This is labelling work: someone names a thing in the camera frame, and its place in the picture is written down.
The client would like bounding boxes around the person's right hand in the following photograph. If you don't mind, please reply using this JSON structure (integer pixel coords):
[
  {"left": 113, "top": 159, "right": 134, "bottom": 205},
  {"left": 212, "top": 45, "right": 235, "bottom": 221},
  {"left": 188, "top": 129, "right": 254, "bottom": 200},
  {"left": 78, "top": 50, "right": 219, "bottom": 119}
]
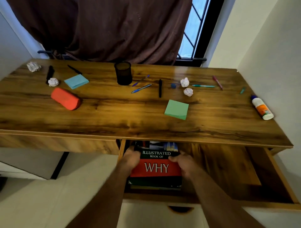
[{"left": 168, "top": 150, "right": 203, "bottom": 181}]

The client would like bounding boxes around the person's left hand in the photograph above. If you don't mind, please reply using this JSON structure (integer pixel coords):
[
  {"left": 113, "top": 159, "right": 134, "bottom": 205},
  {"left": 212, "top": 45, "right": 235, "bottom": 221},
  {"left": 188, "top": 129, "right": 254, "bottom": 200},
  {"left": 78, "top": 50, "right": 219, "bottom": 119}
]
[{"left": 118, "top": 149, "right": 141, "bottom": 176}]

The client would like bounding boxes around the red and green illustrated book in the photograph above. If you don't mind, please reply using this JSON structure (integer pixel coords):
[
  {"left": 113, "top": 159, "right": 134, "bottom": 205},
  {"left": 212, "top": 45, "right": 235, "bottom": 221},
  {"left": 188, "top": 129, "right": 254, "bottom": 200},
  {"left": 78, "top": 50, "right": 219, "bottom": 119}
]
[{"left": 127, "top": 141, "right": 183, "bottom": 190}]

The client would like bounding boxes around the person's right forearm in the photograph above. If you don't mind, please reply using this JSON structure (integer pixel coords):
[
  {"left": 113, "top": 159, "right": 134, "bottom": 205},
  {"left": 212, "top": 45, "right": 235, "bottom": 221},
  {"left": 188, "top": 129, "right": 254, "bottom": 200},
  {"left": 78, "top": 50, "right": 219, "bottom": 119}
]
[{"left": 185, "top": 176, "right": 265, "bottom": 228}]

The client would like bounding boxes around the person's left forearm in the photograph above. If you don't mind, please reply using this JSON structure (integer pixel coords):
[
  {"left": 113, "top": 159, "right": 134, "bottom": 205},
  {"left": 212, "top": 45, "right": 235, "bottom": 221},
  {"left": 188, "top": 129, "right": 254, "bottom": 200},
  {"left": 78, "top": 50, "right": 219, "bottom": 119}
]
[{"left": 66, "top": 167, "right": 131, "bottom": 228}]

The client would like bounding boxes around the green sticky note pad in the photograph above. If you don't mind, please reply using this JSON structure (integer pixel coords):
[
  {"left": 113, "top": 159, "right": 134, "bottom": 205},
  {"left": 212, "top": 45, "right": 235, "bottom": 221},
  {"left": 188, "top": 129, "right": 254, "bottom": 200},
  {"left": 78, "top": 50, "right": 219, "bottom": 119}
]
[{"left": 164, "top": 100, "right": 189, "bottom": 121}]

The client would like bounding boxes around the open wooden desk drawer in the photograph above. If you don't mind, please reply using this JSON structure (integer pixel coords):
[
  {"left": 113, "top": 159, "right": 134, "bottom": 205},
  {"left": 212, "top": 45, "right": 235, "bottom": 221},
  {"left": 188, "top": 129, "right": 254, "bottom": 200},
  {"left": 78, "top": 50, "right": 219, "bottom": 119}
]
[{"left": 117, "top": 139, "right": 301, "bottom": 211}]

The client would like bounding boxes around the blue ballpoint pen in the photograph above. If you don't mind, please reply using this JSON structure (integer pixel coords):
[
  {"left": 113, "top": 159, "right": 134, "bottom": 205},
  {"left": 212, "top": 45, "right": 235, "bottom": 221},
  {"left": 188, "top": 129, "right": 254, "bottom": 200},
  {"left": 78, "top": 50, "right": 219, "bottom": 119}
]
[
  {"left": 131, "top": 84, "right": 152, "bottom": 94},
  {"left": 132, "top": 75, "right": 150, "bottom": 87}
]

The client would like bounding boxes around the black mesh pen holder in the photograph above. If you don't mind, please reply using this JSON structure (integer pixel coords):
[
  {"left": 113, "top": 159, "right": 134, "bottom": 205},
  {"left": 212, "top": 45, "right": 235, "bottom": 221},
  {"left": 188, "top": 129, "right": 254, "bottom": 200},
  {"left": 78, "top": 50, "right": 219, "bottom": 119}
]
[{"left": 114, "top": 62, "right": 133, "bottom": 86}]

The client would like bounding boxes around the red pen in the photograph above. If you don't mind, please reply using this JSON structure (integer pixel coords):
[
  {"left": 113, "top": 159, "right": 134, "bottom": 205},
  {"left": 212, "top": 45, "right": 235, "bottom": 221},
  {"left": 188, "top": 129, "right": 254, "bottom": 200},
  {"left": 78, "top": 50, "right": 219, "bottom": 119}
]
[{"left": 212, "top": 75, "right": 223, "bottom": 91}]

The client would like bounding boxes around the orange red pencil case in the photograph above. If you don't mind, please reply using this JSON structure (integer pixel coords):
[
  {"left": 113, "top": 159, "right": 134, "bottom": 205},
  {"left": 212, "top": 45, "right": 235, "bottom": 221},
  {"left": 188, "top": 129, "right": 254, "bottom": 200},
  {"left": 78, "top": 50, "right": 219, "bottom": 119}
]
[{"left": 50, "top": 87, "right": 82, "bottom": 111}]

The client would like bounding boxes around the blue sticky note pad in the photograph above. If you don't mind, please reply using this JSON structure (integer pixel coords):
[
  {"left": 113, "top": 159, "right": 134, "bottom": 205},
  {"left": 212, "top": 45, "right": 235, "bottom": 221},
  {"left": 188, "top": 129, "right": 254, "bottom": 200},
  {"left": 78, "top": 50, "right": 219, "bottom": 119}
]
[{"left": 64, "top": 74, "right": 90, "bottom": 90}]

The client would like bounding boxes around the white glue bottle orange label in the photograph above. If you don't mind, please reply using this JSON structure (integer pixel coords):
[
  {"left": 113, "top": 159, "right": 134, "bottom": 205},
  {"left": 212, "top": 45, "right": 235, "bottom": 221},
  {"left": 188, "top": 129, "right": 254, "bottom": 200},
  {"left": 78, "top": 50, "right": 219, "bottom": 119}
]
[{"left": 251, "top": 95, "right": 274, "bottom": 121}]

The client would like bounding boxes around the white cabinet with black edge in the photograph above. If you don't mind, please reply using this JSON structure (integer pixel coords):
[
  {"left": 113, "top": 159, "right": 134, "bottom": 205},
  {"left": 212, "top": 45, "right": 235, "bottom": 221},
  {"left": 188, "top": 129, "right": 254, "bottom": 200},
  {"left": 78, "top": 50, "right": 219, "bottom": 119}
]
[{"left": 0, "top": 150, "right": 69, "bottom": 180}]

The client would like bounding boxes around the thin black pen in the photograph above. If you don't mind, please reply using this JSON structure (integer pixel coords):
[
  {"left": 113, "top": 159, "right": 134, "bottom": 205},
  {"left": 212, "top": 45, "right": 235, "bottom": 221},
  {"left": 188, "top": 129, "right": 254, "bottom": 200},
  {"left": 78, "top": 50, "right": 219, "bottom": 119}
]
[{"left": 67, "top": 65, "right": 83, "bottom": 75}]

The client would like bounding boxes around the thick black marker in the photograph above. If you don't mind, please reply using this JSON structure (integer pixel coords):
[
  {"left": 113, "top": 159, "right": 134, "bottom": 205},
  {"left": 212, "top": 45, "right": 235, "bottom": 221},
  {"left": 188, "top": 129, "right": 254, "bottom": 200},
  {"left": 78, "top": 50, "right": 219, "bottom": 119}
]
[{"left": 46, "top": 65, "right": 55, "bottom": 85}]

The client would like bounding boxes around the brown curtain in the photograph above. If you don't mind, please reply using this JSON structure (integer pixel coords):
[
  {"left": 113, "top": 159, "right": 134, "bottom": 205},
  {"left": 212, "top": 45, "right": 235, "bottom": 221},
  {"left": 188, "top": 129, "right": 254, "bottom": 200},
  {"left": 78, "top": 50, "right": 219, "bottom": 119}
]
[{"left": 6, "top": 0, "right": 193, "bottom": 66}]

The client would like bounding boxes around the black framed window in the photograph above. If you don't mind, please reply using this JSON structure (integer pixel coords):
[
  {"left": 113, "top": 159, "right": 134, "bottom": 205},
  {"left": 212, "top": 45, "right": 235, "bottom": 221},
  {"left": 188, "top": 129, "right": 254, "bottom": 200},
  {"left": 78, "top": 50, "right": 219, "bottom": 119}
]
[{"left": 174, "top": 0, "right": 225, "bottom": 67}]

